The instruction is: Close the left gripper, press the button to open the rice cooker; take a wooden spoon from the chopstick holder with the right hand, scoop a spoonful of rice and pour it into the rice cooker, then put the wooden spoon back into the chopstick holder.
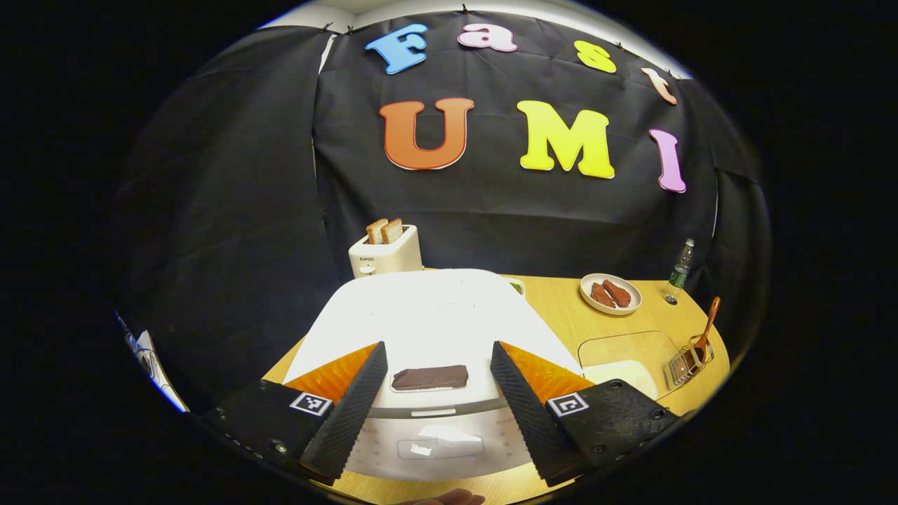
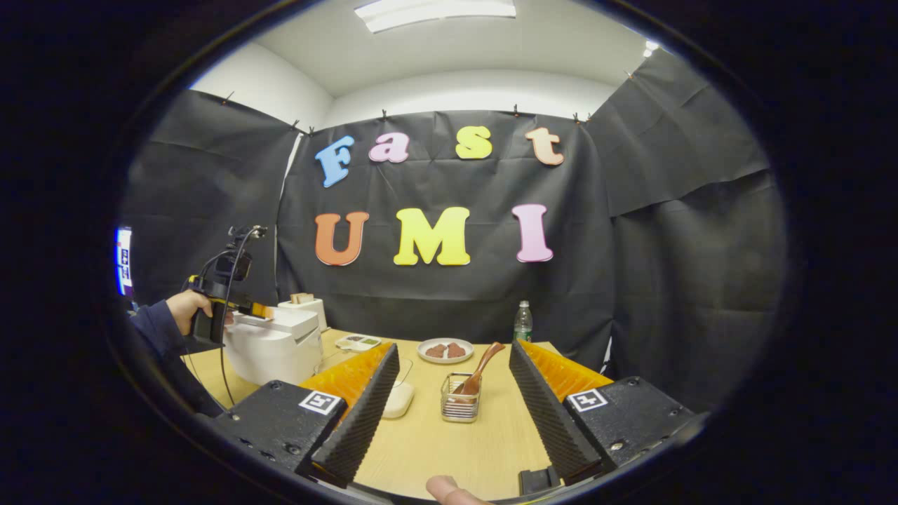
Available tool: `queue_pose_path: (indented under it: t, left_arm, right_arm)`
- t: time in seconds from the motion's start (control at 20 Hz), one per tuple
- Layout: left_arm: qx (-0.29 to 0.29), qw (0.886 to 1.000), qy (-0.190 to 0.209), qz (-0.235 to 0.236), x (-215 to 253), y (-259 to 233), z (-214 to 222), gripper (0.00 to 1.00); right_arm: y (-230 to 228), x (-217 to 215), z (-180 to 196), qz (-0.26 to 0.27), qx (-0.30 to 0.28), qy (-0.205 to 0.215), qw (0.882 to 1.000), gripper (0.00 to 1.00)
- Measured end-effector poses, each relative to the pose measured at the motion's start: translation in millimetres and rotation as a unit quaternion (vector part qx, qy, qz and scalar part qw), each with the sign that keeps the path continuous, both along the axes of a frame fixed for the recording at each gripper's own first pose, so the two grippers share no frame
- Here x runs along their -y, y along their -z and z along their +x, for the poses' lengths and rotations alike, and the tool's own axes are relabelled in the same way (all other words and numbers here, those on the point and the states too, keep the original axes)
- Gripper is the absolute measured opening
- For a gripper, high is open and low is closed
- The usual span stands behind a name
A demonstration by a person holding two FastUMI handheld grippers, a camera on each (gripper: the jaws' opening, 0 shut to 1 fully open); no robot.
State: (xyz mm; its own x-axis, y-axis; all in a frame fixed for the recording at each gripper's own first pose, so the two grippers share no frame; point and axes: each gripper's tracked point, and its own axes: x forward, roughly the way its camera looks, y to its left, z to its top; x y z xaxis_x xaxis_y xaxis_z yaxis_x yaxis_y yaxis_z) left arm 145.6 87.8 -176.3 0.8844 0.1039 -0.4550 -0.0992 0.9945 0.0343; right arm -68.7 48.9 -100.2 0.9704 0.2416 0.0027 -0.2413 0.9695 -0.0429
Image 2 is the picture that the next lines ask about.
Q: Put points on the long ceiling light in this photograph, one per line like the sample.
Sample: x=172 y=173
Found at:
x=435 y=12

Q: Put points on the small ceiling light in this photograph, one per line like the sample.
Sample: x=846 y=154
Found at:
x=651 y=48

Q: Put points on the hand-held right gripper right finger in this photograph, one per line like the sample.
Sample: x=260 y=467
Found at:
x=547 y=421

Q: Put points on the green label water bottle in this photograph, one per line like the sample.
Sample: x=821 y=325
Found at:
x=523 y=326

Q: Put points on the white round plate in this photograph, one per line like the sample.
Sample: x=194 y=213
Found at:
x=422 y=352

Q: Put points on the brown meat piece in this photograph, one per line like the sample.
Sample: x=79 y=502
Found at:
x=436 y=351
x=456 y=350

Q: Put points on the brown wooden spoon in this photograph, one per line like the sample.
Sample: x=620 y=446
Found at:
x=484 y=361

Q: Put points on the small white food tray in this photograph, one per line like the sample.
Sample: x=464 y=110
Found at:
x=358 y=342

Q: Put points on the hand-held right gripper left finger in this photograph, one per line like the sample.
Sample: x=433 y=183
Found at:
x=361 y=421

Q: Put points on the brown bread slice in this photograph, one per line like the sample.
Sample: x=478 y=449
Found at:
x=302 y=298

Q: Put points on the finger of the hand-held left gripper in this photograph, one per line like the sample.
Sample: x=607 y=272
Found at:
x=262 y=311

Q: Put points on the bright computer screen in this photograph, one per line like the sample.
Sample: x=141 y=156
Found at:
x=124 y=263

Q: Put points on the white toaster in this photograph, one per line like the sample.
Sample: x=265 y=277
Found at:
x=312 y=312

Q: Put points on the white rice cooker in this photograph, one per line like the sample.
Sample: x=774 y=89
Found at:
x=273 y=351

